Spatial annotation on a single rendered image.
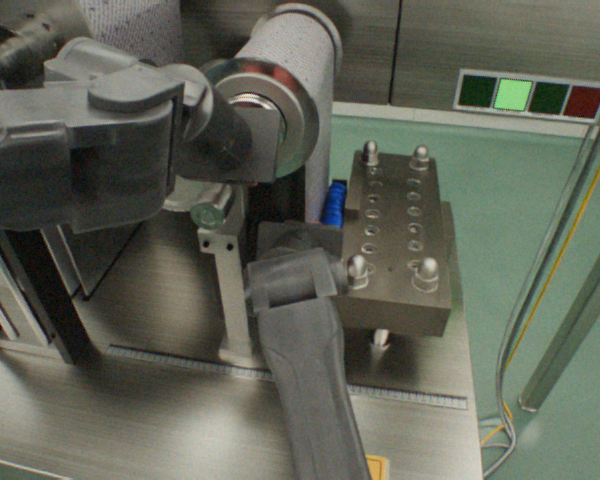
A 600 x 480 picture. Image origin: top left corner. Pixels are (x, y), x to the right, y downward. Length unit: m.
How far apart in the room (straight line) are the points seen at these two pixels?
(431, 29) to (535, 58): 0.18
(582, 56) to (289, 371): 0.71
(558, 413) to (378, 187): 1.30
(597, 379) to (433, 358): 1.40
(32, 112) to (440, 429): 0.59
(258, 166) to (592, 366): 1.85
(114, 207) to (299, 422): 0.18
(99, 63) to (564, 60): 0.71
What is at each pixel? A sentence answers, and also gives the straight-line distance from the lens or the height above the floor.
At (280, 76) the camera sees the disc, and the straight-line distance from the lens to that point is 0.50.
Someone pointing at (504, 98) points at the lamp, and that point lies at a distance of 0.87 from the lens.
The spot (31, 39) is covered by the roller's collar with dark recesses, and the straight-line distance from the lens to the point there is 0.57.
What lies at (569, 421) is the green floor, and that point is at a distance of 1.92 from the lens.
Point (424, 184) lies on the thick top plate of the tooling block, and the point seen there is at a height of 1.03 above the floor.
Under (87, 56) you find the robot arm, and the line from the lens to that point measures 0.37.
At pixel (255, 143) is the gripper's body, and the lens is 0.41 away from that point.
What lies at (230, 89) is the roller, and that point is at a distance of 0.52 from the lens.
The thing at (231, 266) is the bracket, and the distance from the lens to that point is 0.61.
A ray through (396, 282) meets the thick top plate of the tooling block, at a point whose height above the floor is 1.03.
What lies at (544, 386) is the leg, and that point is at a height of 0.16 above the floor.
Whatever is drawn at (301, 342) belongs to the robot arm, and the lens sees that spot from 0.34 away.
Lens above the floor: 1.48
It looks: 40 degrees down
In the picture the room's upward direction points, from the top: straight up
